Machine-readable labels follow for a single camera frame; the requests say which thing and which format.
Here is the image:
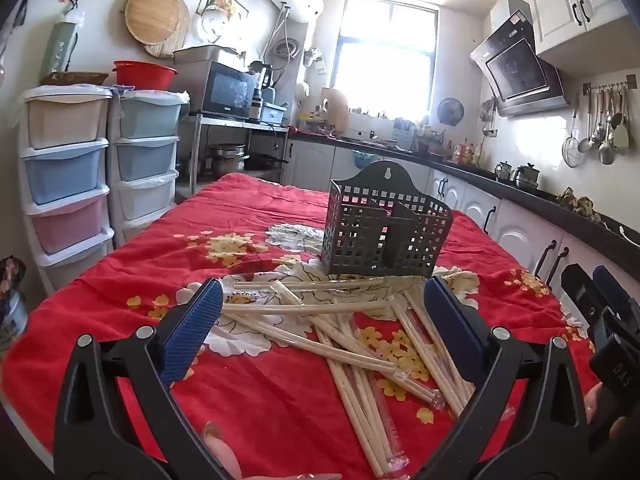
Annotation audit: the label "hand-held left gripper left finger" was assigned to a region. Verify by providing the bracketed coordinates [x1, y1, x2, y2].
[52, 277, 226, 480]

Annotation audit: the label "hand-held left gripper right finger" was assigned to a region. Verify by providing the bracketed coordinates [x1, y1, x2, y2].
[422, 275, 592, 480]

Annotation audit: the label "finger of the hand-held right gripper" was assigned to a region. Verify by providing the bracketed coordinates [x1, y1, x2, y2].
[560, 262, 609, 347]
[592, 266, 640, 327]

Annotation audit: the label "set of chopsticks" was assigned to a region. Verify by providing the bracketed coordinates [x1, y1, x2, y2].
[220, 267, 476, 478]

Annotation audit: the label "dark perforated utensil basket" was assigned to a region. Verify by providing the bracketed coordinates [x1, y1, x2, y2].
[320, 160, 453, 279]

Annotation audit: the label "row of hanging kitchen utensils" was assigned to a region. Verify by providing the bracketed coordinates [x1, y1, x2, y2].
[562, 75, 638, 168]

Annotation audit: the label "person's right hand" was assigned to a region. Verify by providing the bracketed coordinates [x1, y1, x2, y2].
[584, 382, 632, 443]

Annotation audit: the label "person's left hand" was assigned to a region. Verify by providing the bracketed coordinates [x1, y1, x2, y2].
[200, 422, 343, 480]

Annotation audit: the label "pile of ginger roots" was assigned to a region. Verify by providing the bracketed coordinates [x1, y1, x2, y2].
[557, 187, 603, 221]

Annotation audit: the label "red floral blanket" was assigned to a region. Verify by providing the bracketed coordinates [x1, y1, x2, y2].
[0, 172, 601, 480]

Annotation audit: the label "white base cabinets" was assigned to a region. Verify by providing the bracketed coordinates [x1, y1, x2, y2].
[282, 137, 640, 311]

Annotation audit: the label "black kitchen countertop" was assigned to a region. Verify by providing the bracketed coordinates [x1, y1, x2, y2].
[287, 130, 640, 266]

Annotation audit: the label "steel cooking pot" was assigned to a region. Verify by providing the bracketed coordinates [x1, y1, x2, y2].
[209, 143, 249, 177]

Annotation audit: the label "pale blue plastic drawer tower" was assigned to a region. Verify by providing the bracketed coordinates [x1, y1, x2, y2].
[110, 90, 188, 248]

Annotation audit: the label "group of condiment bottles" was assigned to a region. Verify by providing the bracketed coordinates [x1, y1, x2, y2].
[447, 137, 483, 166]

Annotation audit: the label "black frying pan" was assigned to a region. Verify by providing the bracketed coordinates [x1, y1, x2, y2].
[247, 155, 288, 171]

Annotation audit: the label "floral tin container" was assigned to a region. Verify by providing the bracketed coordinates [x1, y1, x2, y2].
[0, 255, 28, 351]

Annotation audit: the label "blue knife holder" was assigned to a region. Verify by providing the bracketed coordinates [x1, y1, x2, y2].
[392, 117, 416, 148]

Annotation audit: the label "metal shelf rack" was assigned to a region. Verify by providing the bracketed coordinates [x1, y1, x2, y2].
[187, 112, 291, 196]

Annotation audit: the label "multicolour plastic drawer tower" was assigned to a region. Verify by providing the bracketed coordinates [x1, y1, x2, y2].
[17, 85, 116, 291]

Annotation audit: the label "light blue storage box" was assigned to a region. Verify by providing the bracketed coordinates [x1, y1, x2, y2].
[260, 102, 288, 125]

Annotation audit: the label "black microwave oven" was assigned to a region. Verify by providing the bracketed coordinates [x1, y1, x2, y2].
[197, 60, 257, 121]

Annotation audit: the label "black range hood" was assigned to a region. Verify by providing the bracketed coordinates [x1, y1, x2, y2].
[470, 0, 571, 118]

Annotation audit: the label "wooden cutting board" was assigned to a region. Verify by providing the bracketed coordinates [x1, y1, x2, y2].
[320, 87, 349, 131]

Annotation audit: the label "red plastic basin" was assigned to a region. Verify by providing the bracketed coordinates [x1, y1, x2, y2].
[112, 60, 179, 90]

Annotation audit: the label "black blender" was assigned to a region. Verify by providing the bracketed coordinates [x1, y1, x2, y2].
[248, 60, 273, 91]

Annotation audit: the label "grey box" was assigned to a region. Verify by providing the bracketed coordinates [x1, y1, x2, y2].
[173, 45, 238, 66]

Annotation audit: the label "kitchen window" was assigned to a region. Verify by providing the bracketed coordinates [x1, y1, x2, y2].
[330, 0, 441, 121]

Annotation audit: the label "woven basket tray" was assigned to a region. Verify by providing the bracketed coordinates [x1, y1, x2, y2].
[40, 71, 109, 87]

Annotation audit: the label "white upper cabinet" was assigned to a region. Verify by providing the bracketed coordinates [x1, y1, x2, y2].
[490, 0, 640, 66]

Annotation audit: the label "white round plastic lid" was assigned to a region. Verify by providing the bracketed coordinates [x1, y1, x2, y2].
[197, 5, 231, 43]

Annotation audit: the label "green hanging bag holder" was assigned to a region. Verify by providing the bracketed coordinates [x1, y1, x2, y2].
[40, 10, 81, 73]

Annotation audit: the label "round bamboo tray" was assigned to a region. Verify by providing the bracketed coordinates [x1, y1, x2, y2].
[124, 0, 191, 58]

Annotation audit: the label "round dark wall dispenser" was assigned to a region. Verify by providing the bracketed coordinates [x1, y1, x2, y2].
[437, 97, 465, 126]

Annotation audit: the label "coiled white hose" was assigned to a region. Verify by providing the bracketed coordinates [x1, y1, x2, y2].
[272, 37, 303, 63]

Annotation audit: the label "fruit wall poster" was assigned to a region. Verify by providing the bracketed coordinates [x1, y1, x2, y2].
[197, 0, 249, 23]

